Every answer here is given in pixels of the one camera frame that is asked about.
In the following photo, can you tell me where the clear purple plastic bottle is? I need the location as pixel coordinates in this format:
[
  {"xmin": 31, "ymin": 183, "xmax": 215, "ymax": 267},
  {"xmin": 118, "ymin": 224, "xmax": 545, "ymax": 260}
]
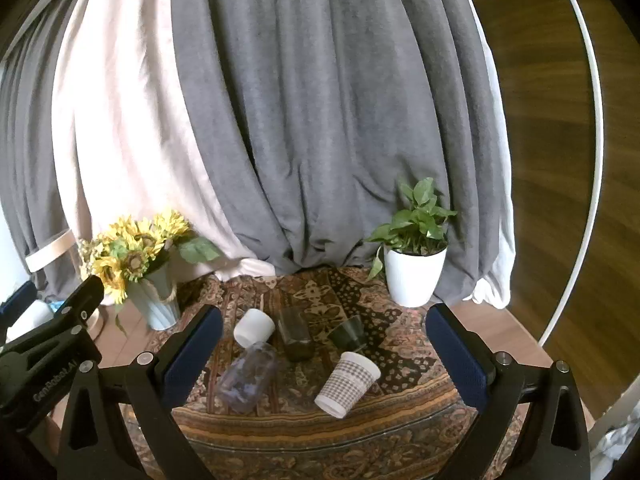
[{"xmin": 216, "ymin": 342, "xmax": 279, "ymax": 415}]

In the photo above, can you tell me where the beige curtain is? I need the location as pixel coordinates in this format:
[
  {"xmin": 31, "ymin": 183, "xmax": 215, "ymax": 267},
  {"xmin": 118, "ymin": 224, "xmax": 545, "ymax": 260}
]
[{"xmin": 51, "ymin": 0, "xmax": 277, "ymax": 282}]

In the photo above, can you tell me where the dark brown glass tumbler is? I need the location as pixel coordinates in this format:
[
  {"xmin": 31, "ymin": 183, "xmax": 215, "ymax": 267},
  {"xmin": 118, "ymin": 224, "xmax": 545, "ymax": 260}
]
[{"xmin": 277, "ymin": 307, "xmax": 316, "ymax": 363}]

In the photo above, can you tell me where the patterned brown table cloth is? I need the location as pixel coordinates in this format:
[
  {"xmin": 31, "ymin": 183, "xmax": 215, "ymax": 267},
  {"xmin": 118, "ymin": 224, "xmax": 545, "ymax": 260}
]
[{"xmin": 120, "ymin": 265, "xmax": 526, "ymax": 480}]

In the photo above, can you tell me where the grey curtain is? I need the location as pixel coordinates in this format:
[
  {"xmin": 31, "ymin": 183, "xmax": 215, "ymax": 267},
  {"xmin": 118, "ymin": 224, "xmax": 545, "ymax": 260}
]
[
  {"xmin": 0, "ymin": 57, "xmax": 92, "ymax": 307},
  {"xmin": 169, "ymin": 0, "xmax": 502, "ymax": 307}
]

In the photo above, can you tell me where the green leafy plant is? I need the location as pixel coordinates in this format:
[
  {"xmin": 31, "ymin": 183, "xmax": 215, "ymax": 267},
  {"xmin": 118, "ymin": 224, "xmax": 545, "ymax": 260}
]
[{"xmin": 364, "ymin": 176, "xmax": 459, "ymax": 282}]

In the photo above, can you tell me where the crumpled grey white cloth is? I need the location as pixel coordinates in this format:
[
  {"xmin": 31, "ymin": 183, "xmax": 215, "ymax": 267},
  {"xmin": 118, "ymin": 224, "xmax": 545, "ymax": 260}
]
[{"xmin": 590, "ymin": 410, "xmax": 640, "ymax": 467}]

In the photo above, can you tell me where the white curtain tieback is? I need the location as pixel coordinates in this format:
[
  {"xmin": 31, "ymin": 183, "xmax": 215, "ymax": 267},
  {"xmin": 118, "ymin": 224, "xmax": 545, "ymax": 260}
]
[{"xmin": 25, "ymin": 230, "xmax": 76, "ymax": 274}]

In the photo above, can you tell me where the white hoop tube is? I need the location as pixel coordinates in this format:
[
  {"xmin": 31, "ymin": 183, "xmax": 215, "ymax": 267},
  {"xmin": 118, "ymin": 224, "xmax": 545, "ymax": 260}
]
[{"xmin": 537, "ymin": 0, "xmax": 605, "ymax": 349}]

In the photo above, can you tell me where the white sheet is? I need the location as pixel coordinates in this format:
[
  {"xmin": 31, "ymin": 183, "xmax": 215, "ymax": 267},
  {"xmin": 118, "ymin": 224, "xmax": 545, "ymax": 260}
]
[{"xmin": 464, "ymin": 0, "xmax": 517, "ymax": 311}]

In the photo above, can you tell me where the checked paper cup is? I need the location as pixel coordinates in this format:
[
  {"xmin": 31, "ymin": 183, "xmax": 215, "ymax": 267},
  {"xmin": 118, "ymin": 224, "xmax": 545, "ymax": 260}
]
[{"xmin": 313, "ymin": 351, "xmax": 382, "ymax": 417}]

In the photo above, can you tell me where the white cup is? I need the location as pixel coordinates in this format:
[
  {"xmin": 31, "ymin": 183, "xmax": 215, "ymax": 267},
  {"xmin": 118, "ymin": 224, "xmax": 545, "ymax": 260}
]
[{"xmin": 234, "ymin": 308, "xmax": 276, "ymax": 347}]

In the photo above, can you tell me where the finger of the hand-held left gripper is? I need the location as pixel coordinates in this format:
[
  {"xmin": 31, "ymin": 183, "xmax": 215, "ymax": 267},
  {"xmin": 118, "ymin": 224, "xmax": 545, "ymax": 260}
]
[
  {"xmin": 0, "ymin": 275, "xmax": 105, "ymax": 357},
  {"xmin": 0, "ymin": 281, "xmax": 39, "ymax": 333}
]

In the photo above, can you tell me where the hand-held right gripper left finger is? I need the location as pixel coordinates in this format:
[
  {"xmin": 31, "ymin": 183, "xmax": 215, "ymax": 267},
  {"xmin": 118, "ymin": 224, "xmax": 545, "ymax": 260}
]
[{"xmin": 57, "ymin": 304, "xmax": 224, "ymax": 480}]

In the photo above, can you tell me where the dark green cup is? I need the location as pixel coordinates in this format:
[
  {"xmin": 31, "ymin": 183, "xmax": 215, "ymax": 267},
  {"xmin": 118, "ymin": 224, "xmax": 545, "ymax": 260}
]
[{"xmin": 327, "ymin": 315, "xmax": 364, "ymax": 350}]

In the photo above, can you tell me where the sunflower bouquet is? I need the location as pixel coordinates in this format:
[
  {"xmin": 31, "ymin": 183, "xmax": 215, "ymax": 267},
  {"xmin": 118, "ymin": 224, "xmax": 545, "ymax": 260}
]
[{"xmin": 77, "ymin": 209, "xmax": 222, "ymax": 307}]

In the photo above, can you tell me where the white plant pot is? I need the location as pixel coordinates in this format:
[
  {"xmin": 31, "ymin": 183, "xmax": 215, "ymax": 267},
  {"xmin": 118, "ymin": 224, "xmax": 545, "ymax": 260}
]
[{"xmin": 382, "ymin": 244, "xmax": 449, "ymax": 308}]

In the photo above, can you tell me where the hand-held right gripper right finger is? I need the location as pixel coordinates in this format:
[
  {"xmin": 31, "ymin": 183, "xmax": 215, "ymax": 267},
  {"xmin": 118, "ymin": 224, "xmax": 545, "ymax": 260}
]
[{"xmin": 425, "ymin": 302, "xmax": 592, "ymax": 480}]

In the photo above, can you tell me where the pale blue ribbed vase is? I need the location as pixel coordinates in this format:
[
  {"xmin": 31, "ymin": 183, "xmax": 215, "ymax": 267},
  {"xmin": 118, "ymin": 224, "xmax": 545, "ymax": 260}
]
[{"xmin": 131, "ymin": 264, "xmax": 181, "ymax": 331}]

